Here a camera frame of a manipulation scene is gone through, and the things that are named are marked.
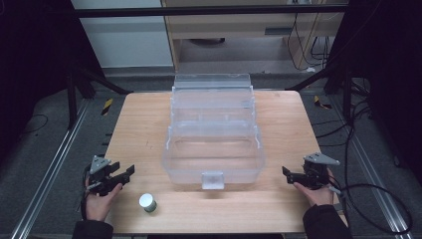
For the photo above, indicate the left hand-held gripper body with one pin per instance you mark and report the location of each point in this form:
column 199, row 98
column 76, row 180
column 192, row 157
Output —
column 99, row 181

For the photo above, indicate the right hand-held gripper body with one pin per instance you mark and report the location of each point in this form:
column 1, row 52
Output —
column 316, row 172

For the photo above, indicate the person's right hand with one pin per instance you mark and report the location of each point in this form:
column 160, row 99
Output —
column 320, row 196

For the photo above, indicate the person's left hand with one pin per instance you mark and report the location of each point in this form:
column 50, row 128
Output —
column 98, row 205

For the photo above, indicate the yellow black striped tape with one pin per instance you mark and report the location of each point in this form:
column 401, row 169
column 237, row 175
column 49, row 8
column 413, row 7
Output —
column 106, row 107
column 321, row 103

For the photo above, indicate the black metal stand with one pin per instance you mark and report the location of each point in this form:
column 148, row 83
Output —
column 71, row 99
column 346, row 96

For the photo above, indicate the clear plastic storage box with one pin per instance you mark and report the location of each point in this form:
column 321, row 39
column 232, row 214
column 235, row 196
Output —
column 212, row 146

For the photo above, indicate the black curtain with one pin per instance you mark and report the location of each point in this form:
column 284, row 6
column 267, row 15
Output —
column 388, row 73
column 33, row 66

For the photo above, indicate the white cabinet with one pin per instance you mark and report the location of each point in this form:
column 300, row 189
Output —
column 126, row 40

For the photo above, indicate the light wooden cabinet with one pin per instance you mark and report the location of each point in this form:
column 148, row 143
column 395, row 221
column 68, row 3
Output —
column 232, row 30

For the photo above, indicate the aluminium floor rail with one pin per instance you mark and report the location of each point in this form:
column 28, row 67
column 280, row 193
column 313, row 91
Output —
column 49, row 172
column 375, row 179

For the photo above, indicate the black horizontal frame bar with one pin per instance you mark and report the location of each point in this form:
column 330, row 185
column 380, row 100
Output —
column 199, row 12

